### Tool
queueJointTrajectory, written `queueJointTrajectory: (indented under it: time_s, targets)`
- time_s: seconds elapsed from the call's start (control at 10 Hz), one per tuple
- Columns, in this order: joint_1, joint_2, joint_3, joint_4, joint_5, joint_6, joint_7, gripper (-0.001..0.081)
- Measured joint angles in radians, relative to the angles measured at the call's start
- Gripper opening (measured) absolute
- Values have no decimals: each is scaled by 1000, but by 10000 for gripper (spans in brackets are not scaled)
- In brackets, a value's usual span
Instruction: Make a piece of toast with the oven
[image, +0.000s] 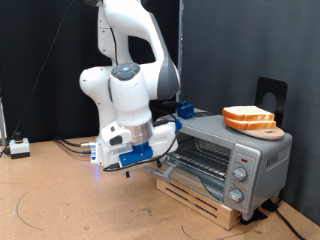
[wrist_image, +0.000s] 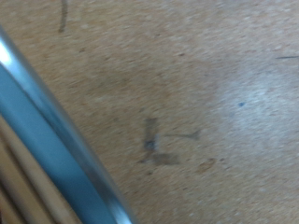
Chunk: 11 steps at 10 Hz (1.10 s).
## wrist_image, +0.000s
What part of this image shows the wooden slatted crate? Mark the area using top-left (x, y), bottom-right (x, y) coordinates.
top-left (0, 115), bottom-right (83, 224)

